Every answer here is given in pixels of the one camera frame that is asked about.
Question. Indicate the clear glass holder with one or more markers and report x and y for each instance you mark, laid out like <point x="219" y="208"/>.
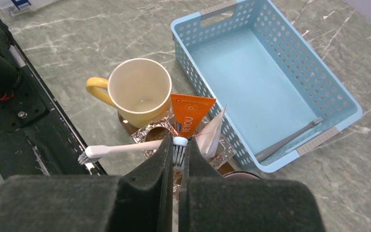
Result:
<point x="177" y="176"/>

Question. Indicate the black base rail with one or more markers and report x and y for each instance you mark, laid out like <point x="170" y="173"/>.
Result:
<point x="36" y="136"/>

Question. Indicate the oval wooden tray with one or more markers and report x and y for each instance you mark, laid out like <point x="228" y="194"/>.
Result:
<point x="131" y="125"/>

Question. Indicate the purple mug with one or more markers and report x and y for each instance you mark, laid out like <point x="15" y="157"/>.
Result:
<point x="241" y="175"/>

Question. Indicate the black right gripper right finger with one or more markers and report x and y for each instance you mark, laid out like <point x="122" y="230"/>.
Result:
<point x="209" y="202"/>

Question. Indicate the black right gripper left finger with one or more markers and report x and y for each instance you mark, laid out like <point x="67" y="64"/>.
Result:
<point x="140" y="201"/>

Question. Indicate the white toothpaste tube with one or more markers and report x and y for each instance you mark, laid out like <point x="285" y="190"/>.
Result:
<point x="208" y="137"/>

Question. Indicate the orange toothpaste tube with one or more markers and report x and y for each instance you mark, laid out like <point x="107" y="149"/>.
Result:
<point x="189" y="110"/>

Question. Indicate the light blue plastic basket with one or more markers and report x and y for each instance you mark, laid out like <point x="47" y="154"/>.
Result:
<point x="247" y="55"/>

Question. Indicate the grey toothbrush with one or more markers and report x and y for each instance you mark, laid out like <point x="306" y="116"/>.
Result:
<point x="262" y="155"/>

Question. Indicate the yellow mug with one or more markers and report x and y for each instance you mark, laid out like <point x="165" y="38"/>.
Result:
<point x="138" y="88"/>

